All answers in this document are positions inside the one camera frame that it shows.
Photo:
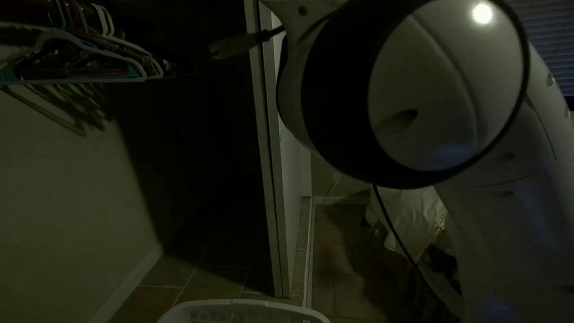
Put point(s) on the dark window blinds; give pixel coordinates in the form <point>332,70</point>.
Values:
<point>552,36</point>

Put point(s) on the white plastic clothes hanger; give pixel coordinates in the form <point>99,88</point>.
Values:
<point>140,56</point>
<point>77,51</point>

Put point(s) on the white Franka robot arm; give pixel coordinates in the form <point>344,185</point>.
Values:
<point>502,209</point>

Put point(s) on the white closet door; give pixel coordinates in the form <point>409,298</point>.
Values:
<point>289,180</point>

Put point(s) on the white plastic laundry basket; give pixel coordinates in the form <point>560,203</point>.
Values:
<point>239,311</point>

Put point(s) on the white bed cloth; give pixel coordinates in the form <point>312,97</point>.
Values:
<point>418,216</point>

